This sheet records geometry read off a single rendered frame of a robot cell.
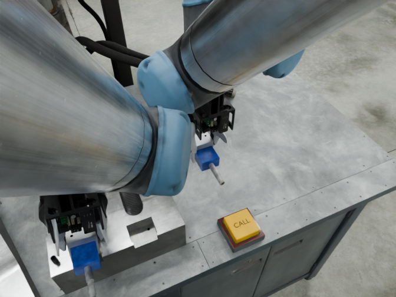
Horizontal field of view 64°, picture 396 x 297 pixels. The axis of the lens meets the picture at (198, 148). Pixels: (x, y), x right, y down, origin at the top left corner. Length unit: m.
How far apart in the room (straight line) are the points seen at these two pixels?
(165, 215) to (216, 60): 0.44
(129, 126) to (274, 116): 0.88
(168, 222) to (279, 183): 0.33
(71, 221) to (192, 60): 0.31
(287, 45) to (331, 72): 2.62
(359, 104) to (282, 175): 1.79
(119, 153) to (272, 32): 0.13
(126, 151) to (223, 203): 0.63
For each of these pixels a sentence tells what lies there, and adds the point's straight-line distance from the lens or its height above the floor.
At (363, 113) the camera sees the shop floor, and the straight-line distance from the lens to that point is 2.52.
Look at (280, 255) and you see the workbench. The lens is 1.11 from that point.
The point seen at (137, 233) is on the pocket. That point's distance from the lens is 0.68.
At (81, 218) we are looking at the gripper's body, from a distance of 0.50.
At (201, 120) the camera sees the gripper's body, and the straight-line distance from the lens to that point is 0.56.
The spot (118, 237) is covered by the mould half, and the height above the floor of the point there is 0.89.
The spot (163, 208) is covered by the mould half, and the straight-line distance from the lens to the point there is 0.67.
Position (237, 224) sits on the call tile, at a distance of 0.72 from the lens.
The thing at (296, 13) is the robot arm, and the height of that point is 1.37.
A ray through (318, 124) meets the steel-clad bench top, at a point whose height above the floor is 0.80.
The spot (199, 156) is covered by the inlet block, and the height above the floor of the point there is 0.94.
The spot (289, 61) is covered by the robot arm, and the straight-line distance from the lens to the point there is 0.43.
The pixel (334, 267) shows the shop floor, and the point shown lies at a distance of 1.70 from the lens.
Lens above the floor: 1.46
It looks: 47 degrees down
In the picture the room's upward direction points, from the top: straight up
